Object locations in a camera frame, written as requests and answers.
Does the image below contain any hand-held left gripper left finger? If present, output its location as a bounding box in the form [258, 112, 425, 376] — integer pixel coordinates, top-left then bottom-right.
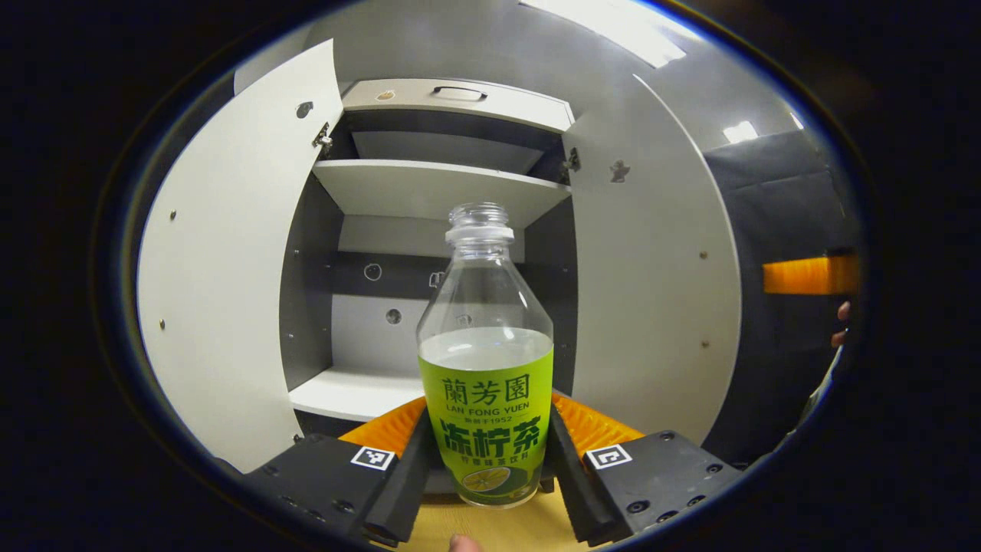
[244, 396, 434, 547]

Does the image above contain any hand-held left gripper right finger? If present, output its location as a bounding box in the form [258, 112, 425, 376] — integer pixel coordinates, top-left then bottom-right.
[546, 391, 743, 547]

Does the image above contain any clear bottle with green label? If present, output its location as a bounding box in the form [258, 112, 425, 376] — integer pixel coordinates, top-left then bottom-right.
[416, 202, 555, 508]

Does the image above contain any white cabinet door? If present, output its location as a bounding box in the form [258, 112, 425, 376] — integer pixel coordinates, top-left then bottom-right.
[562, 74, 743, 447]
[136, 38, 344, 475]

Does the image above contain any white cabinet shelf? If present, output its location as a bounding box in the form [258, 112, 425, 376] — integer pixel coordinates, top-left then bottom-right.
[313, 159, 572, 229]
[289, 366, 427, 422]

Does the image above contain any grey and white cabinet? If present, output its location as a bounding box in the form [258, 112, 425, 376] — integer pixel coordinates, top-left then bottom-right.
[278, 77, 579, 461]

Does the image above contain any beige cabinet drawer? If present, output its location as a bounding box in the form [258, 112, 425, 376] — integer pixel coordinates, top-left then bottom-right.
[341, 77, 576, 133]

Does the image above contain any black backdrop cloth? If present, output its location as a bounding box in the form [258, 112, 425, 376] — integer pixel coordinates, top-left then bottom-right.
[701, 129, 863, 467]

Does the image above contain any large ceiling light panel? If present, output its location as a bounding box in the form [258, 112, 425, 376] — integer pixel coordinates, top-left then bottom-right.
[521, 0, 688, 68]

